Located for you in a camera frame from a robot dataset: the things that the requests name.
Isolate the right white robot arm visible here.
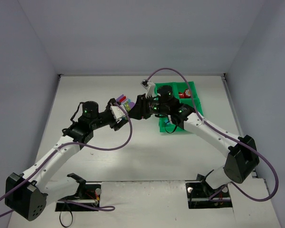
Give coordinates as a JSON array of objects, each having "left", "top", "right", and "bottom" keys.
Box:
[{"left": 129, "top": 81, "right": 259, "bottom": 190}]

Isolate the teal printed purple lego stack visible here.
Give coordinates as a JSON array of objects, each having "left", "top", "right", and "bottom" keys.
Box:
[{"left": 122, "top": 99, "right": 135, "bottom": 111}]

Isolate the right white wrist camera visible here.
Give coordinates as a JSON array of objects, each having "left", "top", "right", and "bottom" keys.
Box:
[{"left": 141, "top": 80, "right": 155, "bottom": 98}]

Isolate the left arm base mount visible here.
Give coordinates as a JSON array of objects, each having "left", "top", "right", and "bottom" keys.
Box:
[{"left": 55, "top": 182, "right": 102, "bottom": 212}]

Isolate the purple lego with red brick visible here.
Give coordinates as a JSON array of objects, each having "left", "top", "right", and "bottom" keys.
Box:
[{"left": 116, "top": 95, "right": 130, "bottom": 103}]

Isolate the red white printed lego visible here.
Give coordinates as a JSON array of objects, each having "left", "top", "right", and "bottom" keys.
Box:
[{"left": 182, "top": 89, "right": 191, "bottom": 99}]

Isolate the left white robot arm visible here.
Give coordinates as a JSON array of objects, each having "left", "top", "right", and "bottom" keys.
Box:
[{"left": 4, "top": 99, "right": 130, "bottom": 221}]

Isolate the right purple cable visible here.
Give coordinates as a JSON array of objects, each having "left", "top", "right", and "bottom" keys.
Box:
[{"left": 147, "top": 67, "right": 280, "bottom": 202}]

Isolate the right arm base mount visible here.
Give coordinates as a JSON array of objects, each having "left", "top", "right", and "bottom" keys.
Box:
[{"left": 185, "top": 181, "right": 233, "bottom": 209}]

